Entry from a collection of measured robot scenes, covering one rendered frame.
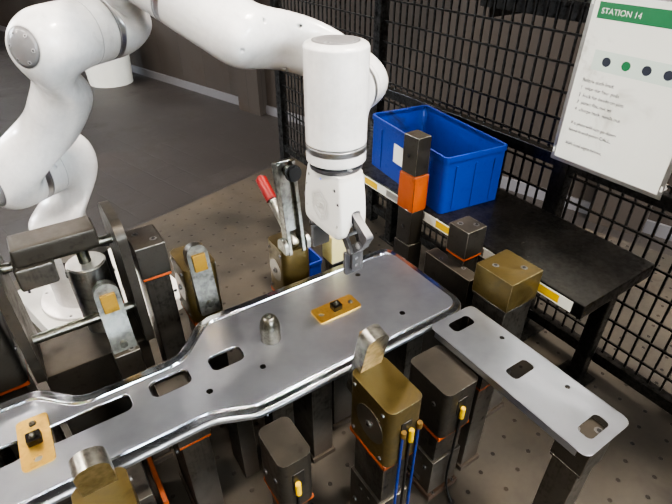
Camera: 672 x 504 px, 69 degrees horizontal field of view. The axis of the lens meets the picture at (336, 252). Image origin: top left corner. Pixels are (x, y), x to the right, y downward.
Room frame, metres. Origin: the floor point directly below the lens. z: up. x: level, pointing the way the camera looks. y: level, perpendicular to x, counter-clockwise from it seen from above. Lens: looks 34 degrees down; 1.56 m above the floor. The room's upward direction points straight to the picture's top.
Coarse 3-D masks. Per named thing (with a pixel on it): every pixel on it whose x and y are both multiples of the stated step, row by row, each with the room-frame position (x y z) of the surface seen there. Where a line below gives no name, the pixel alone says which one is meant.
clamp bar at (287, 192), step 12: (276, 168) 0.76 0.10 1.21; (288, 168) 0.75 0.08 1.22; (276, 180) 0.77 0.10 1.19; (288, 180) 0.75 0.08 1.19; (276, 192) 0.77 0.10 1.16; (288, 192) 0.77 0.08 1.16; (288, 204) 0.77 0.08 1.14; (300, 204) 0.77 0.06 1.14; (288, 216) 0.76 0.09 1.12; (300, 216) 0.77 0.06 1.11; (288, 228) 0.75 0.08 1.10; (300, 228) 0.76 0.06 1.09; (288, 240) 0.74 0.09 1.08; (300, 240) 0.76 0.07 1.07
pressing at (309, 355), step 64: (384, 256) 0.80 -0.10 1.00; (256, 320) 0.62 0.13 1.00; (384, 320) 0.62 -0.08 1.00; (128, 384) 0.48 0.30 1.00; (192, 384) 0.48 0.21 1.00; (256, 384) 0.48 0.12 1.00; (320, 384) 0.49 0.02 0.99; (0, 448) 0.38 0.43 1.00; (64, 448) 0.38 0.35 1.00; (128, 448) 0.38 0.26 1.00
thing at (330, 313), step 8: (344, 296) 0.68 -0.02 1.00; (352, 296) 0.68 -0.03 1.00; (328, 304) 0.65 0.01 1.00; (344, 304) 0.65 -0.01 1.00; (352, 304) 0.65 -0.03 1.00; (360, 304) 0.65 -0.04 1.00; (312, 312) 0.63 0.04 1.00; (320, 312) 0.63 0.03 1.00; (328, 312) 0.63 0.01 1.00; (336, 312) 0.63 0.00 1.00; (344, 312) 0.63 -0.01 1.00; (320, 320) 0.61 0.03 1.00; (328, 320) 0.61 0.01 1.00
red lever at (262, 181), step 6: (258, 180) 0.85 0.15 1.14; (264, 180) 0.85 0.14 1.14; (258, 186) 0.85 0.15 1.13; (264, 186) 0.84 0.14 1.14; (270, 186) 0.84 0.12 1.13; (264, 192) 0.83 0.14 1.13; (270, 192) 0.83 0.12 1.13; (270, 198) 0.82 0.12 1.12; (270, 204) 0.82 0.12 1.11; (276, 204) 0.81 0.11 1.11; (276, 210) 0.80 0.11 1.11; (276, 216) 0.80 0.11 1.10; (294, 234) 0.77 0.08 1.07; (294, 240) 0.76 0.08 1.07; (294, 246) 0.75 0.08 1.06
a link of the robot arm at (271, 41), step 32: (160, 0) 0.70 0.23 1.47; (192, 0) 0.69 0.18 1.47; (224, 0) 0.69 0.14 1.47; (192, 32) 0.69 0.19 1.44; (224, 32) 0.67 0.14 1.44; (256, 32) 0.68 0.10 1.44; (288, 32) 0.72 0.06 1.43; (320, 32) 0.73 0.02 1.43; (256, 64) 0.70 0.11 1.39; (288, 64) 0.73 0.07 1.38
